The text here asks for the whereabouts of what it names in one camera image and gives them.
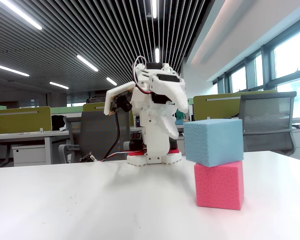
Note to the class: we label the white and red robot base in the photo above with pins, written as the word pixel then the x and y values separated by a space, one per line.
pixel 137 161

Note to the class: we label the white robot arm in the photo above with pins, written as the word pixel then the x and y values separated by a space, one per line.
pixel 154 142

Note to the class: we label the dark framed window row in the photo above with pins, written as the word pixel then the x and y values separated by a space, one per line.
pixel 289 55

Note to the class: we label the long ceiling light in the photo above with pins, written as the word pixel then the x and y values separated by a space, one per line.
pixel 59 85
pixel 154 8
pixel 111 81
pixel 157 55
pixel 87 63
pixel 22 16
pixel 10 70

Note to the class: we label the grey chair white frame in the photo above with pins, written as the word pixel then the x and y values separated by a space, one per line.
pixel 97 132

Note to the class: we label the black bag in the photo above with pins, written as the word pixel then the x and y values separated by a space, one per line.
pixel 57 122

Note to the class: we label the red foam cube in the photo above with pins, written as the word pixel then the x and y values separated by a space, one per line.
pixel 218 187

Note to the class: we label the white drawer cabinet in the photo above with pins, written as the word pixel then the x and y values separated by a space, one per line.
pixel 27 155

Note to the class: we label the white mounted camera module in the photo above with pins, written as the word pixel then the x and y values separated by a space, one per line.
pixel 114 96

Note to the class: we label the grey chair dark frame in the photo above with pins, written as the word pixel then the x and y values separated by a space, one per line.
pixel 264 112

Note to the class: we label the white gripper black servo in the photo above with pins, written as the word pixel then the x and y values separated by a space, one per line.
pixel 160 99

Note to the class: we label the olive green desk partition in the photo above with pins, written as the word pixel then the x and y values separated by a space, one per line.
pixel 20 120
pixel 92 107
pixel 214 107

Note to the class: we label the green figure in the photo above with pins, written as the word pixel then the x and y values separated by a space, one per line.
pixel 181 117

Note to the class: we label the small black circuit board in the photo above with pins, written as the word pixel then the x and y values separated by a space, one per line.
pixel 87 157

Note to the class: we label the blue foam cube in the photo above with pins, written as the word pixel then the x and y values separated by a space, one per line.
pixel 212 142

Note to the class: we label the black device red display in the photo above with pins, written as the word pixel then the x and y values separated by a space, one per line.
pixel 136 135

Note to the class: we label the white office desk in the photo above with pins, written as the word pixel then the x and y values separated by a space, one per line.
pixel 27 136

